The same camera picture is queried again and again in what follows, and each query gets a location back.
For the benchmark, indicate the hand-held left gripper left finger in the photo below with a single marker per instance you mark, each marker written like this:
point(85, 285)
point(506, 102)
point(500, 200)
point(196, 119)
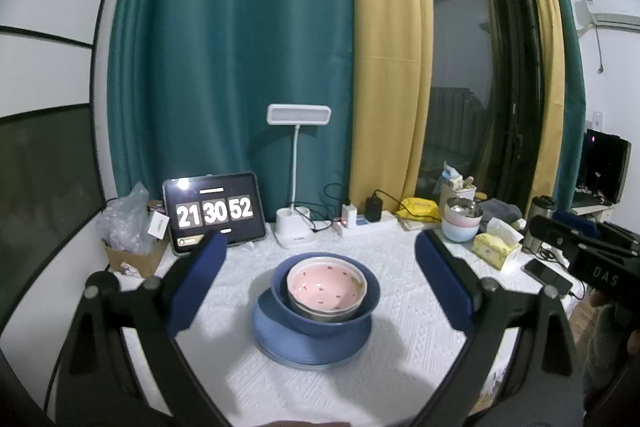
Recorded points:
point(200, 282)

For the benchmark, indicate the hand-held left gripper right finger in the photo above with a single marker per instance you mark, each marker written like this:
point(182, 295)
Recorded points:
point(442, 282)

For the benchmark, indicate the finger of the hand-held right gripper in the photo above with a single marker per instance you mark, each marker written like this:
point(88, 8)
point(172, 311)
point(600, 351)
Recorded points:
point(552, 234)
point(575, 219)

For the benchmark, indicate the pink dotted bowl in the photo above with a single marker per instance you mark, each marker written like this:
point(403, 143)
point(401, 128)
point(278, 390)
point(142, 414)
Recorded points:
point(325, 292)

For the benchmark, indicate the beige bowl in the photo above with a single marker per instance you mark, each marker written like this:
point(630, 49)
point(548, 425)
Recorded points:
point(325, 316)

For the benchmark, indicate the large blue bowl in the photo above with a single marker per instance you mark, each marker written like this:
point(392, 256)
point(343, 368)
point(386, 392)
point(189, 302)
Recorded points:
point(325, 329)

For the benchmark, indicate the blue plate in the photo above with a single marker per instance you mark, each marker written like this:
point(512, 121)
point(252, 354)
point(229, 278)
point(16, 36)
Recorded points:
point(310, 365)
point(310, 349)

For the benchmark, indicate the person's right forearm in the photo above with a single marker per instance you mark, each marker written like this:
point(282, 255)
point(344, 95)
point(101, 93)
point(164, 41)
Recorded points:
point(610, 367)

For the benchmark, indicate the stainless steel tumbler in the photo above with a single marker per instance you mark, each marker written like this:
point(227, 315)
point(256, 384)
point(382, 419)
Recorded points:
point(537, 227)

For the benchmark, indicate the white side desk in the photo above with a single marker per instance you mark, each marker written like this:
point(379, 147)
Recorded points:
point(592, 208)

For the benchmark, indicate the white tube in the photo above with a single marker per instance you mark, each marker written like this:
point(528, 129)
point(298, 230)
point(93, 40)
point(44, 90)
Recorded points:
point(557, 255)

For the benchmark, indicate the black smartphone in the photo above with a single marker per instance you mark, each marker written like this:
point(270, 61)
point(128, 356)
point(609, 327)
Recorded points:
point(547, 277)

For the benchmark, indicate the white tissue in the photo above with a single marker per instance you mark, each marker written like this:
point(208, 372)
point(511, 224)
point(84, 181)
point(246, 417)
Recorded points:
point(505, 229)

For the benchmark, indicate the light blue bowl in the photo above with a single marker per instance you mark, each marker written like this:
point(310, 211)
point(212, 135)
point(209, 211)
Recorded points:
point(460, 234)

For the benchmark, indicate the grey cloth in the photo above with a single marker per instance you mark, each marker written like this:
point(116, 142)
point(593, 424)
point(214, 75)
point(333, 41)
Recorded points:
point(500, 209)

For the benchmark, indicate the yellow tissue box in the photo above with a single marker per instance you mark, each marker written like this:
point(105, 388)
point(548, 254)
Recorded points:
point(495, 252)

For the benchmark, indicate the black monitor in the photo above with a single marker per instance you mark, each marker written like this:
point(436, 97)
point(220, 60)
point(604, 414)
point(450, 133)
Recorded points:
point(605, 167)

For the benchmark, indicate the plain pink bowl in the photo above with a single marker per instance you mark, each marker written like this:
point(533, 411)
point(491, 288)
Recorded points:
point(460, 222)

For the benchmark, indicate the white flat packet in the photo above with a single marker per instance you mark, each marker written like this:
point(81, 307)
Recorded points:
point(412, 225)

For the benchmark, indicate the cardboard box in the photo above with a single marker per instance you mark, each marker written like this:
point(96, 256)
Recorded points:
point(137, 262)

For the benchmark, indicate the tablet showing clock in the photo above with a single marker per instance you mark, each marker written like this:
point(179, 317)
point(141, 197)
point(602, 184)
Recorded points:
point(215, 212)

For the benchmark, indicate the yellow packet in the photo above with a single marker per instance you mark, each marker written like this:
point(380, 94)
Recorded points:
point(420, 208)

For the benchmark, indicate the stainless steel bowl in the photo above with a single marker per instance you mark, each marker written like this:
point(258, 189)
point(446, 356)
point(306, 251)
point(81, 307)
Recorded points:
point(465, 207)

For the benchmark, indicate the white power strip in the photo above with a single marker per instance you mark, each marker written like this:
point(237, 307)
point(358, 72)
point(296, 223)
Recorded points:
point(385, 223)

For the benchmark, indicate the white woven basket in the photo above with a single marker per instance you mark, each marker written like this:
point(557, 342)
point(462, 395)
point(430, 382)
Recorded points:
point(457, 193)

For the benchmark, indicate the clear plastic bag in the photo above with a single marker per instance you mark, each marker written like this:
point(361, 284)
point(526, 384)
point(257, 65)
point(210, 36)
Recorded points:
point(122, 222)

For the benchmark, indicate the black charger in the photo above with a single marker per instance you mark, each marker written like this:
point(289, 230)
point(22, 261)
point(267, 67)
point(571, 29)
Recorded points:
point(373, 209)

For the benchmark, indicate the blue and white packet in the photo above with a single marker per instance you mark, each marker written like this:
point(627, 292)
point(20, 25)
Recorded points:
point(450, 174)

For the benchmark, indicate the narrow green curtain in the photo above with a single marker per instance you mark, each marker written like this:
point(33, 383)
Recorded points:
point(572, 107)

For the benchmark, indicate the white charger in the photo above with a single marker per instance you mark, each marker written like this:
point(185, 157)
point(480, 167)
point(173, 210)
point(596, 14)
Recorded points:
point(350, 214)

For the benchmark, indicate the narrow yellow curtain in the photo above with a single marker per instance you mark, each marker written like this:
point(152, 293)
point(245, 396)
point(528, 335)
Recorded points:
point(547, 57)

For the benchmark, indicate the dark glass sliding door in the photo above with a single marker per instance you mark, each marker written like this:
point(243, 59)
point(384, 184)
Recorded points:
point(475, 57)

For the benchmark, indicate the white desk lamp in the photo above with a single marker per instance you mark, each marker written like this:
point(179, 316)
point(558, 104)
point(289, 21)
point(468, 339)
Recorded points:
point(298, 114)

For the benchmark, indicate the white air conditioner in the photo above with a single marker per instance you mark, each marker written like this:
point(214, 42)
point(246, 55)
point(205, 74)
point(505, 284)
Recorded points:
point(612, 21)

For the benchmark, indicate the wide yellow curtain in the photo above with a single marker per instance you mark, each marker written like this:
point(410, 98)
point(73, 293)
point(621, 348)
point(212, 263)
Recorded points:
point(390, 57)

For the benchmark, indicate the wide green curtain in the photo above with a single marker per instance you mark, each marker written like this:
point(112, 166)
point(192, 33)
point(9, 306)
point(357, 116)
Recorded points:
point(225, 32)

